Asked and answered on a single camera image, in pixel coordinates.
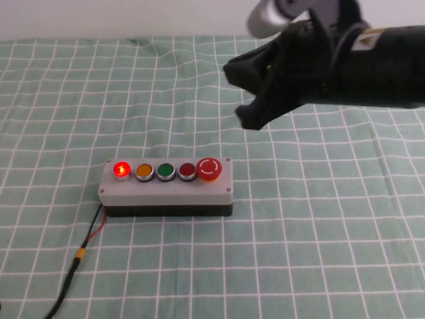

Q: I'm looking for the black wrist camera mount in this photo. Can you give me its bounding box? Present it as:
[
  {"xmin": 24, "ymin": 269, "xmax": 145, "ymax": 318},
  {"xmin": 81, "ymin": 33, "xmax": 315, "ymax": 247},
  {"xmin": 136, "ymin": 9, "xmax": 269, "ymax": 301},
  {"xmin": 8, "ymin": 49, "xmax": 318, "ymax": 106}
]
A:
[{"xmin": 278, "ymin": 0, "xmax": 365, "ymax": 36}]

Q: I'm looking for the grey and black button box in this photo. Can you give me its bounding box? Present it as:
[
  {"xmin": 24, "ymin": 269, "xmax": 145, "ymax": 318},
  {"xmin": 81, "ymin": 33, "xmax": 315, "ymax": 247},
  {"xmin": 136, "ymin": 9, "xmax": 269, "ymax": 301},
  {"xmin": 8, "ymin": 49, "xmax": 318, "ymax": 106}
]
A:
[{"xmin": 97, "ymin": 156, "xmax": 235, "ymax": 219}]

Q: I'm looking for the dark red push button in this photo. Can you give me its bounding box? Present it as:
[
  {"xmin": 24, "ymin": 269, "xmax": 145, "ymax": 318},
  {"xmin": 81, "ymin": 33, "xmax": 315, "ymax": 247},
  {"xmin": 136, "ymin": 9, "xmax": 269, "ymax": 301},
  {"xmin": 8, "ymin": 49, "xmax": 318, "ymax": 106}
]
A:
[{"xmin": 178, "ymin": 161, "xmax": 198, "ymax": 183}]

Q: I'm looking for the green checked tablecloth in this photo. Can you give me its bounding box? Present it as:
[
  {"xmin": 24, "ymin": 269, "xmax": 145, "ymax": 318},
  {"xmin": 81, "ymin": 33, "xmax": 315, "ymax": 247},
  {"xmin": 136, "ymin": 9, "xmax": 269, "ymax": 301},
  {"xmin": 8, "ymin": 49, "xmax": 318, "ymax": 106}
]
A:
[{"xmin": 0, "ymin": 35, "xmax": 425, "ymax": 319}]

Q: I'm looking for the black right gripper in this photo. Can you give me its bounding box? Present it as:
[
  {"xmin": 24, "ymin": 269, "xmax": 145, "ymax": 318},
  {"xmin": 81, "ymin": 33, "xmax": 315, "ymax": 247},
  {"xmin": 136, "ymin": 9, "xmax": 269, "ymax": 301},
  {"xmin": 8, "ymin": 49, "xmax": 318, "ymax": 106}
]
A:
[{"xmin": 222, "ymin": 19, "xmax": 337, "ymax": 132}]

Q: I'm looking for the red indicator light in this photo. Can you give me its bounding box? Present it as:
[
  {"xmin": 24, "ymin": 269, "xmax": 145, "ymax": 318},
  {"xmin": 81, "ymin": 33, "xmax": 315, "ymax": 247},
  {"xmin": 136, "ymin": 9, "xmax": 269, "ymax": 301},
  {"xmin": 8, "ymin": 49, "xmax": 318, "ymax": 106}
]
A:
[{"xmin": 113, "ymin": 160, "xmax": 133, "ymax": 184}]

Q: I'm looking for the yellow push button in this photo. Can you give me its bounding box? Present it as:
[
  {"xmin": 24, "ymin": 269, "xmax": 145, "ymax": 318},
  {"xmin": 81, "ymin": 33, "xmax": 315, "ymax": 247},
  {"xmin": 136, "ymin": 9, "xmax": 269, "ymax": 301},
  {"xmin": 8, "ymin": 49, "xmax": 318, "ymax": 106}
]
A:
[{"xmin": 134, "ymin": 163, "xmax": 155, "ymax": 183}]

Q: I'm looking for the thin black wire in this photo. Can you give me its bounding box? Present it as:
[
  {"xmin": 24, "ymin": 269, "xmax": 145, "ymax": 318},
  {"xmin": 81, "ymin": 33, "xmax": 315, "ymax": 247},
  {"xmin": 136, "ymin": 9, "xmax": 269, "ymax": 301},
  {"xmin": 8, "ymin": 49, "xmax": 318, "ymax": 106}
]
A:
[{"xmin": 80, "ymin": 203, "xmax": 104, "ymax": 249}]

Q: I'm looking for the green push button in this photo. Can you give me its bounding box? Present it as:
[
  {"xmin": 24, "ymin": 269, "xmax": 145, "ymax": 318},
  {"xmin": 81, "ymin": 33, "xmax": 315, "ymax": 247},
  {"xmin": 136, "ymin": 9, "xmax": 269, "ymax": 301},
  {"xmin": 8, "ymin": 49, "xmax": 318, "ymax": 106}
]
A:
[{"xmin": 156, "ymin": 162, "xmax": 177, "ymax": 183}]

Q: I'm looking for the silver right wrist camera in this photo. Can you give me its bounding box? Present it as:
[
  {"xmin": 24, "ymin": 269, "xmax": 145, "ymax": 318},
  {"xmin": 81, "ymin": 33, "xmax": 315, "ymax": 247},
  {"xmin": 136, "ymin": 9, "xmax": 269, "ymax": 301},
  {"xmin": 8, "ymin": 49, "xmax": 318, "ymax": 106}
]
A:
[{"xmin": 245, "ymin": 0, "xmax": 300, "ymax": 39}]

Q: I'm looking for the red emergency stop button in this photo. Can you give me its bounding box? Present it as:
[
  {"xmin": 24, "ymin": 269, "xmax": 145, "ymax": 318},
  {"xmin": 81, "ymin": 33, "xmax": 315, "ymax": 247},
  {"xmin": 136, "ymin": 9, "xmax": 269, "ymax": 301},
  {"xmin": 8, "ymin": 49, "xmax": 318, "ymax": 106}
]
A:
[{"xmin": 195, "ymin": 157, "xmax": 223, "ymax": 183}]

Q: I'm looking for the thick black power cable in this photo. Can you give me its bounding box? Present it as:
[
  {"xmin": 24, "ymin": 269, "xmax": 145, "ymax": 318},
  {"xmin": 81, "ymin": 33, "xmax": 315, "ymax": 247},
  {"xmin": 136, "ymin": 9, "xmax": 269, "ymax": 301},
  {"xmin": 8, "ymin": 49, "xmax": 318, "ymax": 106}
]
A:
[{"xmin": 42, "ymin": 258, "xmax": 82, "ymax": 319}]

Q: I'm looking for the thin red wire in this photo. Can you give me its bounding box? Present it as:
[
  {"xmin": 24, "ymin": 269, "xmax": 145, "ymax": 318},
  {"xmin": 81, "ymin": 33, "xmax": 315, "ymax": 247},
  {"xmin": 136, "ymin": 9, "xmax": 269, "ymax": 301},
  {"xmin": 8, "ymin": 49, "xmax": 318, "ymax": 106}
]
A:
[{"xmin": 85, "ymin": 212, "xmax": 108, "ymax": 245}]

